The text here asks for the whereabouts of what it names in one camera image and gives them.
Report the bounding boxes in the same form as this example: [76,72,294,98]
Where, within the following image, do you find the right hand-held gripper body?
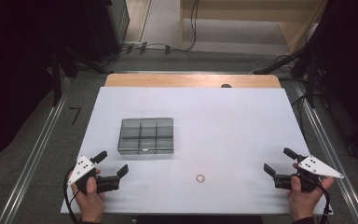
[273,154,345,193]

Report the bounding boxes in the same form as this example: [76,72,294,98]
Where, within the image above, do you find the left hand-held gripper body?
[67,155,120,196]

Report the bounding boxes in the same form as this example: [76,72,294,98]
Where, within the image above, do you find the clear plastic compartment box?
[117,117,175,156]

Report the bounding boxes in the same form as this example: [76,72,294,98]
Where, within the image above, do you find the person's right hand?
[287,162,336,222]

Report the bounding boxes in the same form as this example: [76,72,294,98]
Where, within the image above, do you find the person's left hand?
[67,168,106,224]

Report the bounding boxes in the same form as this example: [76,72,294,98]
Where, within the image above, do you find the white board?
[60,87,335,216]

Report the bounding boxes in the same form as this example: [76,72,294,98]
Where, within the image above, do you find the black metal stand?
[251,43,327,109]
[49,46,115,107]

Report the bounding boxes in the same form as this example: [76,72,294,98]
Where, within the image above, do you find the wooden table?
[104,73,282,89]

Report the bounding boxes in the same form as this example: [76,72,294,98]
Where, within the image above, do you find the power strip with plugs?
[120,41,172,56]

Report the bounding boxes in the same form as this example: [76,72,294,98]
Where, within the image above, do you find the dark cabinet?
[83,0,131,63]

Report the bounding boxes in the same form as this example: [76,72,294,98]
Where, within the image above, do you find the light wooden shelf unit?
[180,0,328,54]

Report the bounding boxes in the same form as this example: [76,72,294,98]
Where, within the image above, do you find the aluminium floor rail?
[293,81,358,224]
[0,77,73,224]

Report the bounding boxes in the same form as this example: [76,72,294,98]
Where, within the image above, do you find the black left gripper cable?
[62,167,82,224]

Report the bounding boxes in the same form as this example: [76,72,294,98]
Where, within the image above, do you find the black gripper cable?
[316,182,332,224]
[62,167,82,224]

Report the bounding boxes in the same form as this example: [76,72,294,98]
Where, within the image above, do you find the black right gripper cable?
[316,182,332,224]

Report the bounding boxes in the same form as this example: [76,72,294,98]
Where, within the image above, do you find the black hanging cable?
[180,0,200,52]

